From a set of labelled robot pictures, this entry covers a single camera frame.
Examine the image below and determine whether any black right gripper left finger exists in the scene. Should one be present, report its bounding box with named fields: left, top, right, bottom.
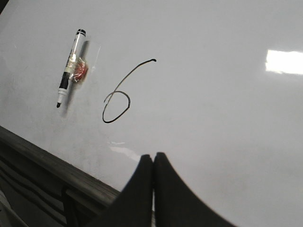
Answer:
left=87, top=155, right=153, bottom=227

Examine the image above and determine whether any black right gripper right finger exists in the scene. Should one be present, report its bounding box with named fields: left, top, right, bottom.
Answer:
left=153, top=152, right=234, bottom=227

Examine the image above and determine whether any red round magnet with tape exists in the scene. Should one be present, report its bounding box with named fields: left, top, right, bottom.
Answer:
left=70, top=57, right=89, bottom=83

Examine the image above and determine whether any black and white whiteboard marker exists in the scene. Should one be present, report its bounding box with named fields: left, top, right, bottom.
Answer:
left=56, top=29, right=86, bottom=108

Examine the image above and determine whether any grey aluminium whiteboard tray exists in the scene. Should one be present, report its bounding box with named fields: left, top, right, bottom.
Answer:
left=0, top=127, right=119, bottom=213

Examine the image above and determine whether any white whiteboard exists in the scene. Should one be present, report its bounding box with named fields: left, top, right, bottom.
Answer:
left=0, top=0, right=303, bottom=227

